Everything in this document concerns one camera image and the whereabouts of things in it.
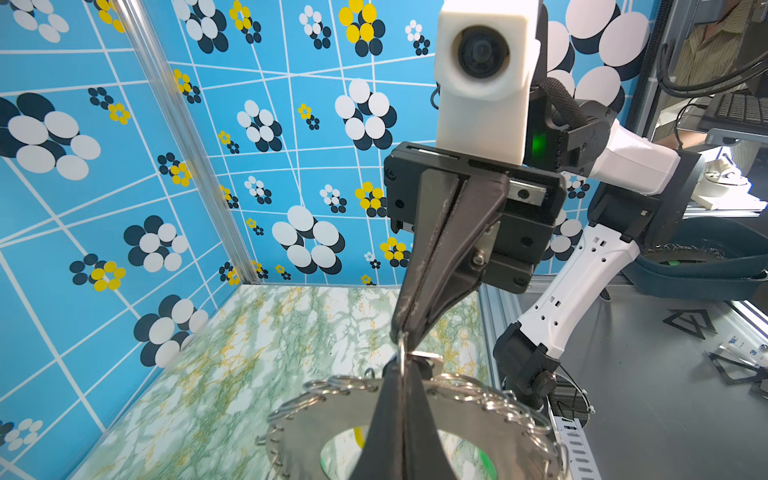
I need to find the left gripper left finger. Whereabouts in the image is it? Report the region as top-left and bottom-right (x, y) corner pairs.
(350, 360), (406, 480)

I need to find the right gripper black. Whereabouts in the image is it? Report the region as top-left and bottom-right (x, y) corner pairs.
(384, 142), (565, 351)

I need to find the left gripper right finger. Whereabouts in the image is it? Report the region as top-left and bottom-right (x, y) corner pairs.
(405, 361), (456, 480)

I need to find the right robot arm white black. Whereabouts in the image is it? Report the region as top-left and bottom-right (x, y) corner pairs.
(384, 78), (703, 408)

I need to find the dark teal bin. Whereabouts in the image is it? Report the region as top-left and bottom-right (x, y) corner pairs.
(622, 217), (767, 301)

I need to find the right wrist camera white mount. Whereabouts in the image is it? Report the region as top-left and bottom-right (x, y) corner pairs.
(434, 0), (541, 166)

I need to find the left corner aluminium post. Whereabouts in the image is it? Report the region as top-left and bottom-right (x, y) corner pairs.
(116, 0), (260, 285)

